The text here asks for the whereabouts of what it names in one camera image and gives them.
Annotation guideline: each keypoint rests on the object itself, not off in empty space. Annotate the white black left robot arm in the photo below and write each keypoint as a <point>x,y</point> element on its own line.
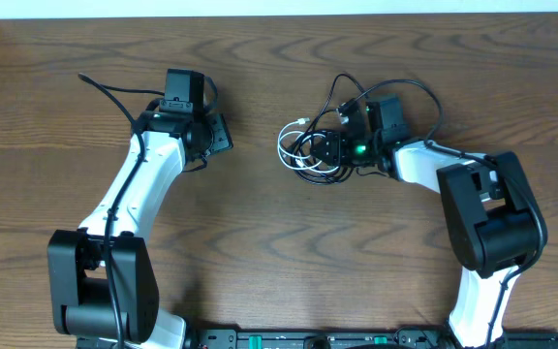
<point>102,285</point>

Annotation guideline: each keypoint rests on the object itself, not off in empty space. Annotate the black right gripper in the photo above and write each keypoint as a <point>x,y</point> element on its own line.
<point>337,149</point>

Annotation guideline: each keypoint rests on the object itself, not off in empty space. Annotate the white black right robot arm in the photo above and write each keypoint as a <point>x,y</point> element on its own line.
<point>495,227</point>

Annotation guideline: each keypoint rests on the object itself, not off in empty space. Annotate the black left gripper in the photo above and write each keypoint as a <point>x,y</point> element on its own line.
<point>219,134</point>

